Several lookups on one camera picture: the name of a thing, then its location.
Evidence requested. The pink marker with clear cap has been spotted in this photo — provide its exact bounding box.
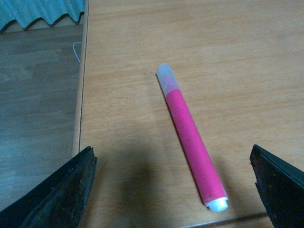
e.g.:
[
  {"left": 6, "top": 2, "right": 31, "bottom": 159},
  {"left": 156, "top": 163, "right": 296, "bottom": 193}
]
[{"left": 156, "top": 63, "right": 228, "bottom": 212}]

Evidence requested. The wooden nightstand cabinet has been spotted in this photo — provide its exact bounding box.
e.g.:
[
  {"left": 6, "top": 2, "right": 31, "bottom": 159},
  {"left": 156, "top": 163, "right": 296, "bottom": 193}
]
[{"left": 74, "top": 0, "right": 304, "bottom": 228}]

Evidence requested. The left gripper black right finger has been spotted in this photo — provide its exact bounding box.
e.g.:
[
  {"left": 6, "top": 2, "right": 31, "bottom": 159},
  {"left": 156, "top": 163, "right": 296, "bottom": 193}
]
[{"left": 249, "top": 144, "right": 304, "bottom": 228}]

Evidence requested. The grey-green curtain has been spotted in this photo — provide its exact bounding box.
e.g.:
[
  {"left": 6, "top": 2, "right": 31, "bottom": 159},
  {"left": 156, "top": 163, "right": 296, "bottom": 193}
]
[{"left": 0, "top": 0, "right": 86, "bottom": 32}]

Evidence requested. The white power cable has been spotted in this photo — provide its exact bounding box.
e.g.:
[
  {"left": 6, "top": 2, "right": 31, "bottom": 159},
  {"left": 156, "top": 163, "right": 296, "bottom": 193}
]
[{"left": 72, "top": 42, "right": 81, "bottom": 64}]

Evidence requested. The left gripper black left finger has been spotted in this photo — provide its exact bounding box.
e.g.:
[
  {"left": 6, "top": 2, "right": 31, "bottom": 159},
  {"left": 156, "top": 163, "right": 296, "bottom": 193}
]
[{"left": 0, "top": 146, "right": 97, "bottom": 228}]

